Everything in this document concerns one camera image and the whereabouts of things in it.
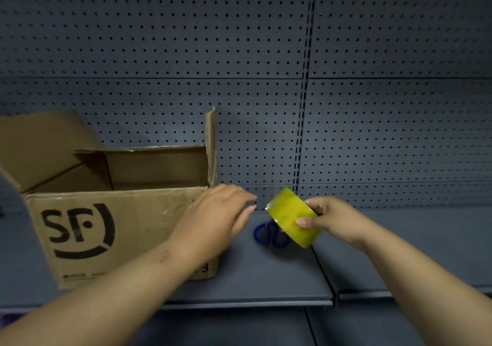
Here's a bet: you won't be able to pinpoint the person's right hand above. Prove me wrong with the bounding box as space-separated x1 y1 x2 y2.
296 197 374 251

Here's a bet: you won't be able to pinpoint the person's left hand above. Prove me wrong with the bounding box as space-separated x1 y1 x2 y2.
168 184 258 266

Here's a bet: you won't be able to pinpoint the yellow packing tape roll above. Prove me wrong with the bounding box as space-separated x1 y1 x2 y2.
266 187 324 249

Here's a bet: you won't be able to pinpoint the person's left forearm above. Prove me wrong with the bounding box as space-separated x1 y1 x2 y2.
0 242 216 346

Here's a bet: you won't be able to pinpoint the person's right forearm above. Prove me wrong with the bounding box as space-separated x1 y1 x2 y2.
361 225 492 346

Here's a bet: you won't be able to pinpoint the grey metal shelf board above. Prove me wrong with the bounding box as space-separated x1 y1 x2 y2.
0 204 336 312
311 207 492 301

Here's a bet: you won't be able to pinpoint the grey pegboard back panel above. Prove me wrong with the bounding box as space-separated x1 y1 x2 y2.
0 0 492 210

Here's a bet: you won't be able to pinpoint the open brown cardboard box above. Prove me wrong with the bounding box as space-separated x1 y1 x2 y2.
0 106 220 290

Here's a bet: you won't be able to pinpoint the grey slotted shelf upright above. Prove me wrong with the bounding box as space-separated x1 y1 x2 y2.
291 0 320 200

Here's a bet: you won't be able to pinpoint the blue handled scissors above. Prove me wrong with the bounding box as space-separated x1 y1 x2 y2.
253 220 291 248

